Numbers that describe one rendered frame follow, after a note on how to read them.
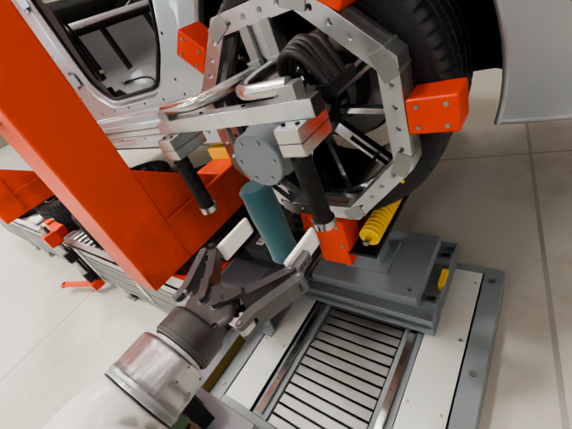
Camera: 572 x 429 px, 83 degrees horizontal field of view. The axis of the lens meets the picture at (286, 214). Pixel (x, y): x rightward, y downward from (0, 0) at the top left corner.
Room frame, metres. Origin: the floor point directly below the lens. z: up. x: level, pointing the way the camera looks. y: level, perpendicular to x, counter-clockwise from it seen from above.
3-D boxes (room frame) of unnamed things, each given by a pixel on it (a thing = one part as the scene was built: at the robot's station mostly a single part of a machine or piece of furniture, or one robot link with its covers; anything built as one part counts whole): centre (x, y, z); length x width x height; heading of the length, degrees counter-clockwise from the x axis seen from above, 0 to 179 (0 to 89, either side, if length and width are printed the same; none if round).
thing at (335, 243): (0.79, -0.15, 0.48); 0.16 x 0.12 x 0.17; 133
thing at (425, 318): (0.88, -0.24, 0.13); 0.50 x 0.36 x 0.10; 43
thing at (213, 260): (0.36, 0.13, 0.83); 0.11 x 0.01 x 0.04; 172
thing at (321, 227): (0.48, -0.06, 0.83); 0.04 x 0.04 x 0.16
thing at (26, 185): (2.58, 1.52, 0.69); 0.52 x 0.17 x 0.35; 133
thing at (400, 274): (0.88, -0.24, 0.32); 0.40 x 0.30 x 0.28; 43
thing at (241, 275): (0.97, 0.12, 0.26); 0.42 x 0.18 x 0.35; 133
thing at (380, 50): (0.77, -0.12, 0.85); 0.54 x 0.07 x 0.54; 43
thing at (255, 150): (0.72, -0.06, 0.85); 0.21 x 0.14 x 0.14; 133
